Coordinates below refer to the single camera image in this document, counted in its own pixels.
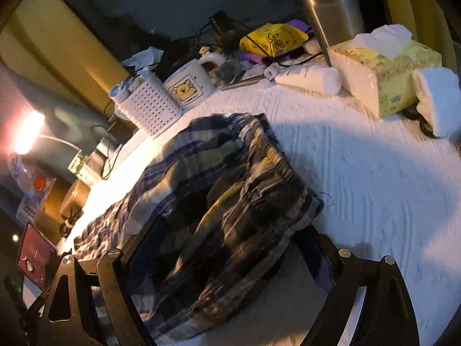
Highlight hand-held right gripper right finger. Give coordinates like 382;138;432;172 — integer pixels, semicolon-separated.
296;231;421;346

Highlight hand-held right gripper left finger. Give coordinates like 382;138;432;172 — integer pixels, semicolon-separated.
41;216;165;346

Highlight plaid pants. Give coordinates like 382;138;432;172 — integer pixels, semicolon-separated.
73;112;325;343

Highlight tablet with red screen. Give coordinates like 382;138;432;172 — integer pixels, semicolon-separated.
17;222;58;291

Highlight white textured tablecloth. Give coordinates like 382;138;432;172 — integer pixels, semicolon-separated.
54;79;461;346

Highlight brown lidded food container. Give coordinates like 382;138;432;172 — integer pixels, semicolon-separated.
59;179;91;217

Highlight brown cardboard box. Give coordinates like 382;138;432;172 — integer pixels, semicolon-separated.
34;178;90;239

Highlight small colourful box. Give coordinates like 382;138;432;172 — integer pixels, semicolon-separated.
16;194;48;225

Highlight white charger plug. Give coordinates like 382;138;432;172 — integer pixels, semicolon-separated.
95;136;120;160

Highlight colourful snack bag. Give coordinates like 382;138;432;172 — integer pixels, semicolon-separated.
7;151;57;203

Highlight white perforated basket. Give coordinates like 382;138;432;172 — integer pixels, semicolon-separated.
114;71;183;136

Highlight white desk lamp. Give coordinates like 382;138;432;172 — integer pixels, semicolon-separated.
14;110;84;174

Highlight white tube bottle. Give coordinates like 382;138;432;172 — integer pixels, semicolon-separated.
264;63;342;96

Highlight grey curtain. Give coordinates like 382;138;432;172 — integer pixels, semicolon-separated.
0;61;116;188

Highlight yellow tissue pack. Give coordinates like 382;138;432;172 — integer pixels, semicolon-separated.
326;24;443;121

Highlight white folded tissue stack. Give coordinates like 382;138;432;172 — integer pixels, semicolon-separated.
411;67;461;138

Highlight white mug with bear print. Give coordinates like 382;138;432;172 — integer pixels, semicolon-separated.
162;53;227;108

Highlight crumpled white paper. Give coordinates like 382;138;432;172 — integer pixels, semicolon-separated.
121;47;164;72

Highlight yellow plastic bag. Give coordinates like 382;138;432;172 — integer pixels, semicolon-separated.
239;23;310;59

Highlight yellow curtain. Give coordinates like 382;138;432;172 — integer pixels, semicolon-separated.
374;0;461;70
0;0;132;116

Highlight stainless steel thermos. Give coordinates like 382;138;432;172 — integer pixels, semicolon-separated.
286;0;366;67

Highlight black stand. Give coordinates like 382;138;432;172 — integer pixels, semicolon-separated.
208;10;237;35

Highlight black coiled cable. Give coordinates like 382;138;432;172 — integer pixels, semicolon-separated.
59;212;86;239

